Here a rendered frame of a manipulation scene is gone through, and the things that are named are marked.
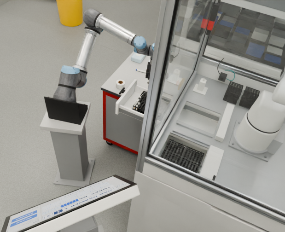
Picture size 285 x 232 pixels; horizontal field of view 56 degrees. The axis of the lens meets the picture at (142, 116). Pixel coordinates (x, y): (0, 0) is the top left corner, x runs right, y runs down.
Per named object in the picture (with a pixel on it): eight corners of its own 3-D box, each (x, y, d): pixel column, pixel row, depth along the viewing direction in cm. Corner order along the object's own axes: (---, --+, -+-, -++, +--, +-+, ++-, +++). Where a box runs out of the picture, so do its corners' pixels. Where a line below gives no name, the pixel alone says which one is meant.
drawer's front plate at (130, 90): (115, 114, 185) (115, 102, 177) (133, 89, 204) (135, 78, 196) (117, 115, 185) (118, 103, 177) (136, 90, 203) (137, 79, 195)
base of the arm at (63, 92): (49, 97, 171) (53, 82, 171) (55, 98, 186) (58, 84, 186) (73, 102, 173) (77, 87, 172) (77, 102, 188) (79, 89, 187)
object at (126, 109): (119, 112, 185) (119, 105, 180) (135, 90, 201) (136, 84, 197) (173, 134, 176) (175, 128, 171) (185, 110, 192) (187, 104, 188)
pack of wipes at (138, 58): (140, 64, 236) (140, 59, 233) (130, 60, 238) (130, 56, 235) (146, 55, 246) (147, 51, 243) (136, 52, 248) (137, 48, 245)
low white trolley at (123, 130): (101, 145, 266) (100, 87, 211) (130, 106, 307) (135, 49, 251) (155, 169, 253) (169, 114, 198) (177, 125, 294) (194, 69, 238)
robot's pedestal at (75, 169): (53, 184, 233) (37, 127, 178) (63, 155, 254) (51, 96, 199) (88, 188, 234) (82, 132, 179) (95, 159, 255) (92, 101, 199)
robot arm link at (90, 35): (61, 83, 186) (86, 7, 185) (69, 85, 201) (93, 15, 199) (77, 88, 185) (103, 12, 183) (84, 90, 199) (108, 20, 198)
